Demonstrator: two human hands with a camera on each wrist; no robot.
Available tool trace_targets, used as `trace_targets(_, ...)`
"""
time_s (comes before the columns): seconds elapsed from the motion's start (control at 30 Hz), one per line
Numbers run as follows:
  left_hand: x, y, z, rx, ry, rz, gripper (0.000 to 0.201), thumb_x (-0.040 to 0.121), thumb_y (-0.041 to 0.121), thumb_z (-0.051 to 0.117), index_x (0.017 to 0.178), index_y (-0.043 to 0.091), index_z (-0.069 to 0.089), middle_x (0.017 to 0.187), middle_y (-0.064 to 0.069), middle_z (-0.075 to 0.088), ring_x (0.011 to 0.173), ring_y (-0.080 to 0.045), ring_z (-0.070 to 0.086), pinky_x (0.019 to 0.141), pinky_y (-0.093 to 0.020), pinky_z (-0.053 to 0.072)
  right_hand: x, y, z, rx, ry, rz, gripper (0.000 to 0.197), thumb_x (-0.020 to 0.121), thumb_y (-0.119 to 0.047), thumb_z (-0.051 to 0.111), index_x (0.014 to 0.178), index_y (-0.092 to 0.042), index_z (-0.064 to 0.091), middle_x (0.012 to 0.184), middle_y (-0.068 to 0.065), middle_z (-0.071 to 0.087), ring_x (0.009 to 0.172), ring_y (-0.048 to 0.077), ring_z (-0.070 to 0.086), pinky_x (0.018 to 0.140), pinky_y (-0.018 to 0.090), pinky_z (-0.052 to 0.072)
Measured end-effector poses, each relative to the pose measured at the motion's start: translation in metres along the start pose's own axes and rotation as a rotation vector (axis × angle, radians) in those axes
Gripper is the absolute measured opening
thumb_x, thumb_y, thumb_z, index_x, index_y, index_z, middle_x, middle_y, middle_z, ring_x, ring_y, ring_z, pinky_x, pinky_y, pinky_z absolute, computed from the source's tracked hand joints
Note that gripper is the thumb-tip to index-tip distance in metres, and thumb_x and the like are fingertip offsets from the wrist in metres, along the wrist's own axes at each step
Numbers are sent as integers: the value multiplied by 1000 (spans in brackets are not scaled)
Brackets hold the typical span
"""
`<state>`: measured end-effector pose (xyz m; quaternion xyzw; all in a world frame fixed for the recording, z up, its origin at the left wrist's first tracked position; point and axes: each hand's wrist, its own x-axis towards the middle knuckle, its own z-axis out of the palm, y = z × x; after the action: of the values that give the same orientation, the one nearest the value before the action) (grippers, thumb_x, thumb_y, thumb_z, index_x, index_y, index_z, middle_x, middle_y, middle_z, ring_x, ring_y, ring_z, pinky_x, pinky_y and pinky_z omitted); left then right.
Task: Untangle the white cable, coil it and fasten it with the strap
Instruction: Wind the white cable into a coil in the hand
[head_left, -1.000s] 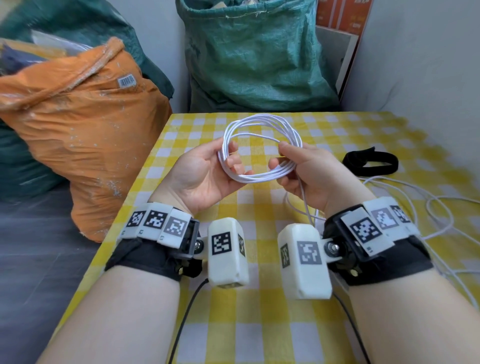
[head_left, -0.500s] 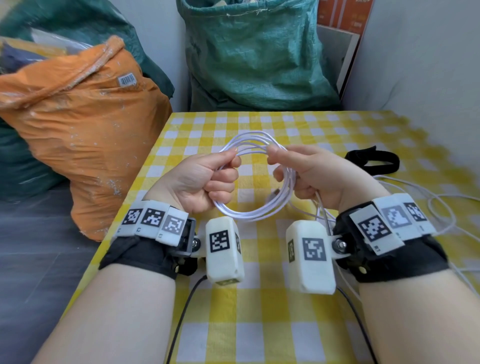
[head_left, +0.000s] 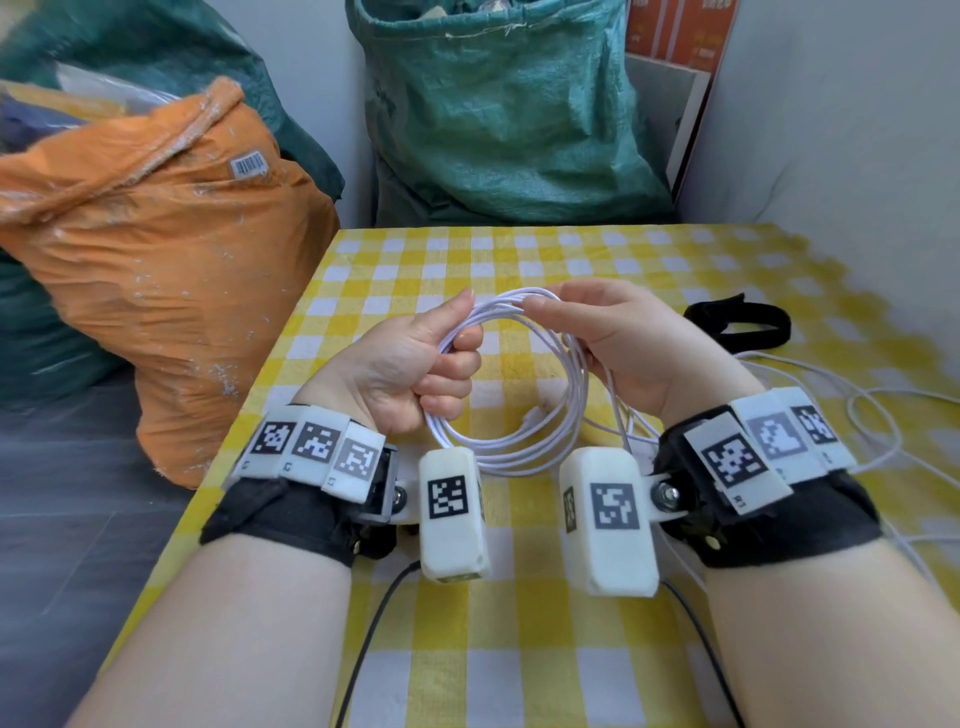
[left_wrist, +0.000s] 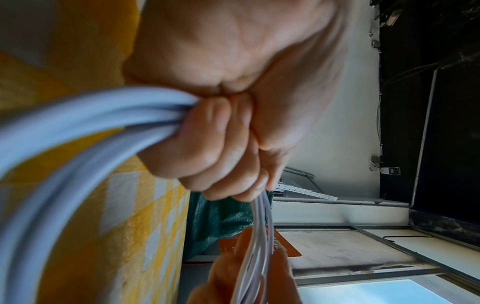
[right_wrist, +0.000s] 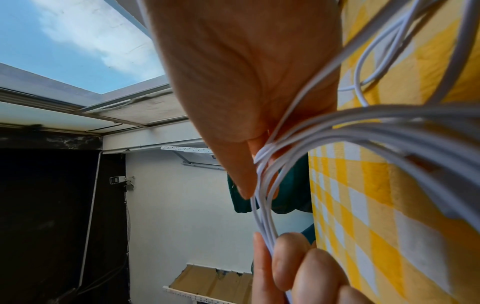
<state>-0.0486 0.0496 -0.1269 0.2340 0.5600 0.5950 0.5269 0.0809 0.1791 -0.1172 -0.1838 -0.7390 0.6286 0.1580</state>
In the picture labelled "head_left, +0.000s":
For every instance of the person's right hand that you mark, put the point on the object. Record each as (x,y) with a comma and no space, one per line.
(645,345)

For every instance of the person's left hand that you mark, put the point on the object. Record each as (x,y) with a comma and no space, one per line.
(390,367)

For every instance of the person's left forearm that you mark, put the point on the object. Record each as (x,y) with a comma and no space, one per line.
(217,637)

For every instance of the white marker wrist band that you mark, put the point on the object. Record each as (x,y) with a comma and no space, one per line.
(772,442)
(315,450)

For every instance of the small pale leaning board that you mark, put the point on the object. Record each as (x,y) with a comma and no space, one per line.
(664,105)

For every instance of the orange woven sack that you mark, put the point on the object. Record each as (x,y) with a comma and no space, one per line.
(172,255)

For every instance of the upright open green sack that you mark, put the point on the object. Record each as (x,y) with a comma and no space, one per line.
(510,112)

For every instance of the large grey board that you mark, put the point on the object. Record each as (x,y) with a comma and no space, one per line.
(840,150)

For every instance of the tall crumpled green sack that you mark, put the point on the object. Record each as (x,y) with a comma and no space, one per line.
(285,97)

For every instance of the yellow checkered tablecloth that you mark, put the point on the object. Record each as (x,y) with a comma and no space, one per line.
(525,645)

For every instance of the orange poster board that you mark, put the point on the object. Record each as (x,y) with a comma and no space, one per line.
(682,30)

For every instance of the small plain cardboard box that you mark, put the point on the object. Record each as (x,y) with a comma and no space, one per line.
(431,11)

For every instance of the grey plastic parcel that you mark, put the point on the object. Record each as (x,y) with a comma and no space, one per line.
(487,6)

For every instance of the clear plastic parcel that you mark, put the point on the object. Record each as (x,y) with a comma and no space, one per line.
(112,82)

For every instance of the yellow flat parcel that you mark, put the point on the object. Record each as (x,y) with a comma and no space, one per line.
(67,97)

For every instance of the dark blue parcel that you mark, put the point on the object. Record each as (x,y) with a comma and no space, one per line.
(30,124)

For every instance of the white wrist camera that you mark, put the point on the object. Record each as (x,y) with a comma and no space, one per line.
(607,517)
(450,517)

